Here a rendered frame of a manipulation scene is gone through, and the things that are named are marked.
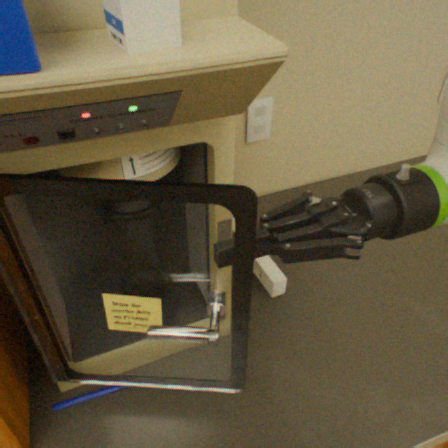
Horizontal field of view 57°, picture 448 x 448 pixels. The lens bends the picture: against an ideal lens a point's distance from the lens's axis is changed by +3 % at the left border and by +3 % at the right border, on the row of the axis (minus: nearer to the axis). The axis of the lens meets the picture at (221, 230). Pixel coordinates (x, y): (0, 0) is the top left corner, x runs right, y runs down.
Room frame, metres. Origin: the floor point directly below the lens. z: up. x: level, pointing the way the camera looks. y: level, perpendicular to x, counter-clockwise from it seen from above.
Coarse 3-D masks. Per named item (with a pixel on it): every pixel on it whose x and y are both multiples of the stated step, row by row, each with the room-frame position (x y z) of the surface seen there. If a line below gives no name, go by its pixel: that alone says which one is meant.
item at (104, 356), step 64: (0, 192) 0.36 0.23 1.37; (64, 192) 0.35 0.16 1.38; (128, 192) 0.35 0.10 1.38; (192, 192) 0.34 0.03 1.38; (64, 256) 0.35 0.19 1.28; (128, 256) 0.35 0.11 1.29; (192, 256) 0.34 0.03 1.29; (64, 320) 0.36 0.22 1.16; (192, 320) 0.34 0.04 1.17; (128, 384) 0.35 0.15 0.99; (192, 384) 0.34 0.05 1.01
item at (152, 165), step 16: (112, 160) 0.46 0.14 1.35; (128, 160) 0.46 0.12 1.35; (144, 160) 0.47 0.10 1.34; (160, 160) 0.48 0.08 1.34; (176, 160) 0.51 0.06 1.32; (64, 176) 0.47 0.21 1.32; (80, 176) 0.45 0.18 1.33; (96, 176) 0.45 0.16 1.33; (112, 176) 0.45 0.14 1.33; (128, 176) 0.45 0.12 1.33; (144, 176) 0.46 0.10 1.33; (160, 176) 0.47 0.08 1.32
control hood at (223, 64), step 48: (48, 48) 0.37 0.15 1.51; (96, 48) 0.37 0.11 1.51; (192, 48) 0.38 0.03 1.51; (240, 48) 0.38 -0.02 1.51; (288, 48) 0.39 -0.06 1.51; (0, 96) 0.30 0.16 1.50; (48, 96) 0.31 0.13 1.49; (96, 96) 0.33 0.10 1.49; (192, 96) 0.39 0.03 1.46; (240, 96) 0.42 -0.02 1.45
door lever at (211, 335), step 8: (216, 304) 0.34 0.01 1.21; (208, 312) 0.34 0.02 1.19; (216, 312) 0.33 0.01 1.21; (224, 312) 0.34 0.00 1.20; (216, 320) 0.32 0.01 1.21; (152, 328) 0.30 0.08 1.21; (160, 328) 0.30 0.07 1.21; (168, 328) 0.30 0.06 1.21; (176, 328) 0.30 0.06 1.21; (184, 328) 0.30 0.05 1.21; (192, 328) 0.30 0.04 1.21; (200, 328) 0.30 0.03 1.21; (208, 328) 0.30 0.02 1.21; (216, 328) 0.30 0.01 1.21; (152, 336) 0.30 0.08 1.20; (160, 336) 0.30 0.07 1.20; (168, 336) 0.29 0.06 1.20; (176, 336) 0.29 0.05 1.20; (184, 336) 0.29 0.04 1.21; (192, 336) 0.29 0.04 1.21; (200, 336) 0.29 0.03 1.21; (208, 336) 0.29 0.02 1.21; (216, 336) 0.29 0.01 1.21; (216, 344) 0.29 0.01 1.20
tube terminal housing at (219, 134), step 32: (32, 0) 0.42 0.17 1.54; (64, 0) 0.43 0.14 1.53; (96, 0) 0.44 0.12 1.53; (192, 0) 0.47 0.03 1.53; (224, 0) 0.48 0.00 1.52; (32, 32) 0.41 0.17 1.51; (160, 128) 0.45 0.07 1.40; (192, 128) 0.47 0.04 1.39; (224, 128) 0.48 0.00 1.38; (0, 160) 0.39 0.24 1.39; (32, 160) 0.40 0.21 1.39; (64, 160) 0.41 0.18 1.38; (96, 160) 0.42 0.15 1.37; (224, 160) 0.48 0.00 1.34; (64, 384) 0.37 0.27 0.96
